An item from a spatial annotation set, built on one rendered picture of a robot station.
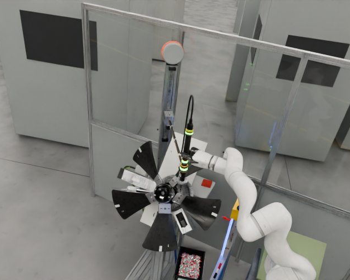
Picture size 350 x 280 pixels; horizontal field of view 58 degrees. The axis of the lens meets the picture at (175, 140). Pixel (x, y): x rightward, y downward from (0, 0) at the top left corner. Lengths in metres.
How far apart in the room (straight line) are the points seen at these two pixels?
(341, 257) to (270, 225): 1.65
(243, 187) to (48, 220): 2.56
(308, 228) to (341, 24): 2.46
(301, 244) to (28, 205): 2.76
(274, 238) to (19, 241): 2.56
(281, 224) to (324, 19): 3.18
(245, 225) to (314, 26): 3.21
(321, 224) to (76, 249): 2.16
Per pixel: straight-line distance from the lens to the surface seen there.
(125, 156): 3.07
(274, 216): 1.35
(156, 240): 2.03
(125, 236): 3.32
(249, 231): 1.35
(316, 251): 2.08
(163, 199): 1.97
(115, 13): 2.60
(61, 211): 3.61
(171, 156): 2.27
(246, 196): 1.34
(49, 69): 4.10
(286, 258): 1.52
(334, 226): 2.75
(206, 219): 1.93
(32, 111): 4.52
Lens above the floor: 2.55
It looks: 33 degrees down
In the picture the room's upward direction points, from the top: 7 degrees clockwise
